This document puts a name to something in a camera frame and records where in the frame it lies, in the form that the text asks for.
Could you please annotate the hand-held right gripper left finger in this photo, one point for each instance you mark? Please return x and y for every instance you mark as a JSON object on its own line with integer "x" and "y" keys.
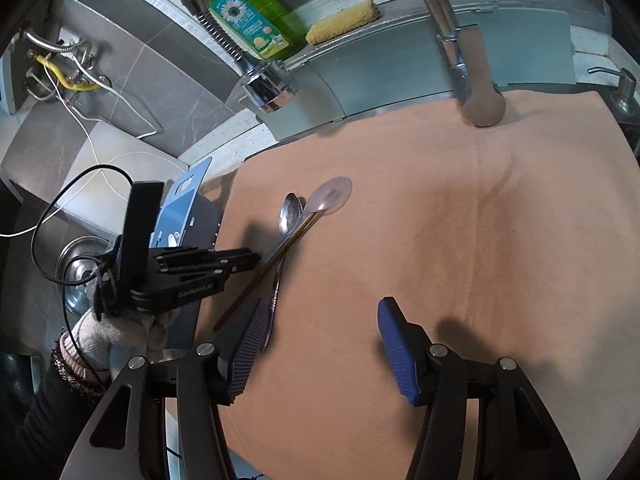
{"x": 245, "y": 350}

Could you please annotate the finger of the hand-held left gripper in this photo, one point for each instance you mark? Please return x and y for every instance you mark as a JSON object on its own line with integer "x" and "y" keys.
{"x": 210, "y": 255}
{"x": 200, "y": 271}

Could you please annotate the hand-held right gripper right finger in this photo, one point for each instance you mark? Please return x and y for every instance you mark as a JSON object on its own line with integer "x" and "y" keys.
{"x": 397, "y": 350}

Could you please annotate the blue plastic basket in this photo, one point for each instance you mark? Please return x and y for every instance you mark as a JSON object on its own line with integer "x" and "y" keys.
{"x": 182, "y": 210}

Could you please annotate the wooden chopstick red end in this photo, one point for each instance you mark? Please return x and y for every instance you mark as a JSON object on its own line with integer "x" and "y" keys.
{"x": 245, "y": 295}

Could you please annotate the metal spoon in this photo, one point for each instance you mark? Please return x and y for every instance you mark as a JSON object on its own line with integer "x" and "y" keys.
{"x": 290, "y": 212}

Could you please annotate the translucent plastic spoon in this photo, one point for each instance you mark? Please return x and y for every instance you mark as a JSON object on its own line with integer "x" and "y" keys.
{"x": 327, "y": 194}

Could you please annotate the person's left forearm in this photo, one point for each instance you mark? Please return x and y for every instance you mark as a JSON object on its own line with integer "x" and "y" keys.
{"x": 45, "y": 425}

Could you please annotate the person's left hand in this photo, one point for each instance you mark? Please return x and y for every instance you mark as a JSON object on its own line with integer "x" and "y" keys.
{"x": 100, "y": 340}

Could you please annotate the steel pot lid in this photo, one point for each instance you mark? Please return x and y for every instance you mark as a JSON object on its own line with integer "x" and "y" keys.
{"x": 75, "y": 260}

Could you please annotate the white cutting board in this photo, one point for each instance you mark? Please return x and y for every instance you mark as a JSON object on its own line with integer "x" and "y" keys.
{"x": 100, "y": 155}

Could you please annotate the orange cloth mat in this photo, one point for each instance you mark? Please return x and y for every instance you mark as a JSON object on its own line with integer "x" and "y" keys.
{"x": 425, "y": 235}

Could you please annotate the flexible faucet sprayer extension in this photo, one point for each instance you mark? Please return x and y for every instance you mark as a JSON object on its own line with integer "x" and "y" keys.
{"x": 267, "y": 82}

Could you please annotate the white water heater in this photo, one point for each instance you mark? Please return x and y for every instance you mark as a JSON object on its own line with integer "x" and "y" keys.
{"x": 12, "y": 80}

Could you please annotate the green dish soap bottle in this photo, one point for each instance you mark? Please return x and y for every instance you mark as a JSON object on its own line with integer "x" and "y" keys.
{"x": 250, "y": 15}

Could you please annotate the yellow sponge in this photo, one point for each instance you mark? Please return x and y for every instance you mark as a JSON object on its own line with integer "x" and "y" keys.
{"x": 342, "y": 20}

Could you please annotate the steel soap dispenser pump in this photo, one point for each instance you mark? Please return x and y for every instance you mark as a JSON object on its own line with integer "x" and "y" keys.
{"x": 622, "y": 95}

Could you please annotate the wall socket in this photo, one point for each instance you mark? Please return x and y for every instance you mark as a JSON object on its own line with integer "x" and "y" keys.
{"x": 67, "y": 42}

